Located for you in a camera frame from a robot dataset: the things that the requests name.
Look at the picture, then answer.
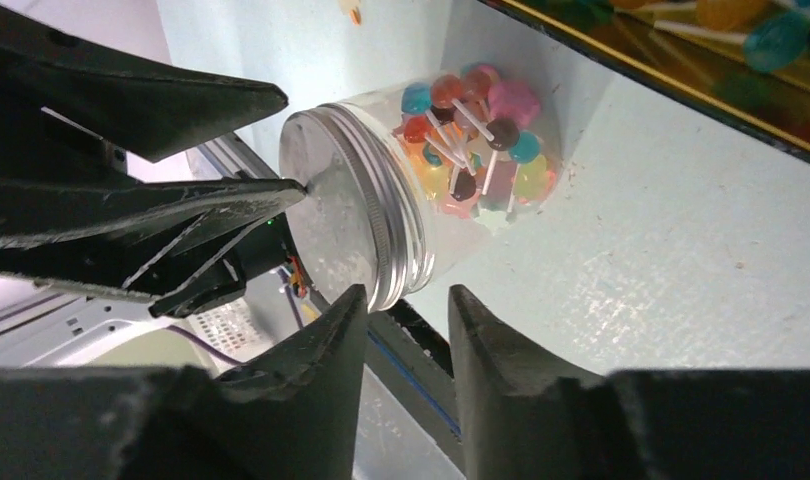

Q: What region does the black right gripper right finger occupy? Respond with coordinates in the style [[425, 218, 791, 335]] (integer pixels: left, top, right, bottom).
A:
[[448, 285, 810, 479]]

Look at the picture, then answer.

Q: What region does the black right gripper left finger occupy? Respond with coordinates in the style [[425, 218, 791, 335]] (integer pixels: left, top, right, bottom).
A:
[[0, 285, 368, 479]]

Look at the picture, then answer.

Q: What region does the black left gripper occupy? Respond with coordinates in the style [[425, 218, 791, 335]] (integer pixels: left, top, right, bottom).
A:
[[0, 5, 306, 318]]

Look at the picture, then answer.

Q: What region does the clear plastic jar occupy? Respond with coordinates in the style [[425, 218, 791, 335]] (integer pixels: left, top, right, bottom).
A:
[[331, 63, 563, 302]]

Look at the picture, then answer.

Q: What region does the silver metal jar lid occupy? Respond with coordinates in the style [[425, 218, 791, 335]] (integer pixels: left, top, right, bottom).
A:
[[279, 103, 432, 311]]

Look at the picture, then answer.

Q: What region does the cream popsicle candy on table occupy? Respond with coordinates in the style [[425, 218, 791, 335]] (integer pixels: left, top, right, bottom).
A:
[[338, 0, 362, 25]]

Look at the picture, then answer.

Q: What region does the tin of lollipops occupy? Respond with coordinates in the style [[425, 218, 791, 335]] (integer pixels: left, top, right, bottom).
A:
[[492, 0, 810, 164]]

